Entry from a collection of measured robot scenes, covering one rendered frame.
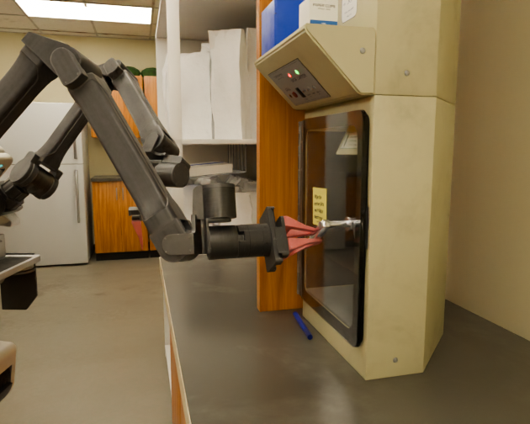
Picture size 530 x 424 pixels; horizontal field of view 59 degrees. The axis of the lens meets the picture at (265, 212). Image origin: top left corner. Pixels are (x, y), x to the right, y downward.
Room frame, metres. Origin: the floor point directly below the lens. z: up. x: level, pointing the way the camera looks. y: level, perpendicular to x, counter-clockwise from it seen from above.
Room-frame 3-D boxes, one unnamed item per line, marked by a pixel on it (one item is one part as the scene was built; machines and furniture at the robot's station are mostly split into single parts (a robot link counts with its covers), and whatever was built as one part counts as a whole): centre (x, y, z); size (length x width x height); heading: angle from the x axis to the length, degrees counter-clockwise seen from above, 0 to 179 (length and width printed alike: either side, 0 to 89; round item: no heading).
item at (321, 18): (0.83, -0.09, 1.54); 0.05 x 0.05 x 0.06; 16
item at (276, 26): (0.96, -0.05, 1.56); 0.10 x 0.10 x 0.09; 15
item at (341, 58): (0.89, -0.07, 1.46); 0.32 x 0.11 x 0.10; 15
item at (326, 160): (0.90, -0.12, 1.19); 0.30 x 0.01 x 0.40; 14
